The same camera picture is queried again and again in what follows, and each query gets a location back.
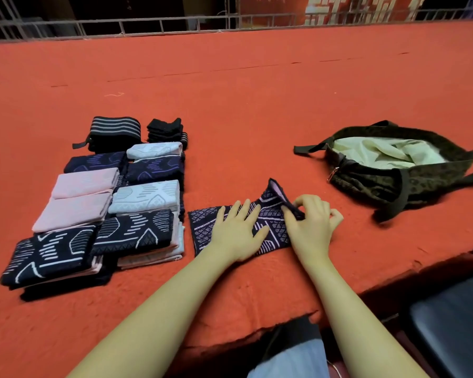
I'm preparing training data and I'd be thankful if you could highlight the person's left hand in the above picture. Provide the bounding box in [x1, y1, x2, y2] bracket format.
[207, 199, 271, 265]

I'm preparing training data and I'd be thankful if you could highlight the person's right hand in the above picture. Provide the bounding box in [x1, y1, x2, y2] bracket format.
[282, 194, 344, 268]

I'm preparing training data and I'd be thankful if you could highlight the single purple black sock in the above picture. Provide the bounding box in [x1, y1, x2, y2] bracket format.
[189, 178, 306, 257]

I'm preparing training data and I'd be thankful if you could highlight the single black white-patterned sock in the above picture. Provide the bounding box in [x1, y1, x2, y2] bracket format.
[92, 208, 176, 256]

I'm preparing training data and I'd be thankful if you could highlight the single navy striped sock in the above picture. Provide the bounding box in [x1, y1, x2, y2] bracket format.
[125, 156, 186, 187]

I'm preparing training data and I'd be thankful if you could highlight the single navy blue-lined sock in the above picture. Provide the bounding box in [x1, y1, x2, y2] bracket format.
[64, 151, 129, 175]

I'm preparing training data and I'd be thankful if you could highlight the single navy purple-cuffed sock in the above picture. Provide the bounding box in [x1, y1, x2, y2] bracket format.
[19, 259, 121, 303]

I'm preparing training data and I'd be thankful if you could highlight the single black white-lined sock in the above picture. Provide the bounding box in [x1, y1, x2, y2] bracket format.
[0, 224, 102, 289]

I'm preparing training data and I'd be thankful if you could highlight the person's right forearm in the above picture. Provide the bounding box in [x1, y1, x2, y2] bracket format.
[303, 256, 428, 378]

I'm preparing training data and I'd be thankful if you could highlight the person's left forearm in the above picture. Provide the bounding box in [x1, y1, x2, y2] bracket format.
[67, 248, 238, 378]

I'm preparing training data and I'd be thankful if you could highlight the person's pale blue clothing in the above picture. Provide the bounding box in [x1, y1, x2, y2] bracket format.
[248, 338, 332, 378]

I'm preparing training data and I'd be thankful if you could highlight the dark grey seat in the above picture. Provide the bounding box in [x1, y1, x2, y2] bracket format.
[406, 271, 473, 378]

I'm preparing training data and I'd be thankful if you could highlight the red banner with white print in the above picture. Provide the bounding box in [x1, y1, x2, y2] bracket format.
[238, 0, 427, 27]

